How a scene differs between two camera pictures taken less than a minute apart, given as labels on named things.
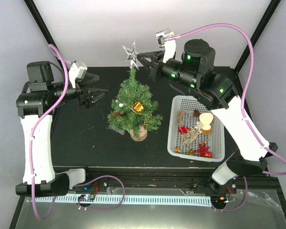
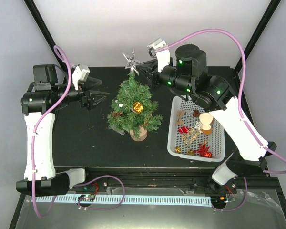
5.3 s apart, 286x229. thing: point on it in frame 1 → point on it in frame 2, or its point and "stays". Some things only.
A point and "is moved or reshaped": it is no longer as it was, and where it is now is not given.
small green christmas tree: [133, 109] stays
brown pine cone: [117, 113] stays
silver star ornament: [132, 55] is moved or reshaped
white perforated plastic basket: [195, 132] stays
